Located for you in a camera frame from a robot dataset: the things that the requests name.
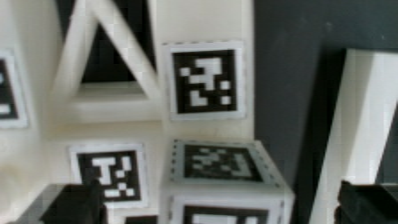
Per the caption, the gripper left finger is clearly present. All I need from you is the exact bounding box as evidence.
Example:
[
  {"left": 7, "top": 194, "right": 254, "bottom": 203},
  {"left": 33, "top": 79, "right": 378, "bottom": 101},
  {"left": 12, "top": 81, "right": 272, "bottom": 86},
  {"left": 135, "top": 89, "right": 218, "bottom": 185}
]
[{"left": 10, "top": 179, "right": 110, "bottom": 224}]

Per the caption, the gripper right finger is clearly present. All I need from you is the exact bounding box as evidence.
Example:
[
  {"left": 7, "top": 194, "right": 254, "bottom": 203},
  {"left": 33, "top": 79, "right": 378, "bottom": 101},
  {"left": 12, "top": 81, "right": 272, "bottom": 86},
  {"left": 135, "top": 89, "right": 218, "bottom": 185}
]
[{"left": 334, "top": 181, "right": 398, "bottom": 224}]

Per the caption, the white chair back part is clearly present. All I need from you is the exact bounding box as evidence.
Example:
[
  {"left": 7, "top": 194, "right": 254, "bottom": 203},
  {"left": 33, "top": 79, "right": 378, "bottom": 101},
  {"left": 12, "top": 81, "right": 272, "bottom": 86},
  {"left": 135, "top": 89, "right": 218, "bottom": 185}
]
[{"left": 0, "top": 0, "right": 254, "bottom": 224}]

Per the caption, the white tagged nut cube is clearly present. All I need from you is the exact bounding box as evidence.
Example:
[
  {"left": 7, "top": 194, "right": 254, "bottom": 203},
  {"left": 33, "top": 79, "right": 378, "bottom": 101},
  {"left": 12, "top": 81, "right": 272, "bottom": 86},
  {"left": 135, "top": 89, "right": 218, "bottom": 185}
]
[{"left": 158, "top": 139, "right": 295, "bottom": 224}]

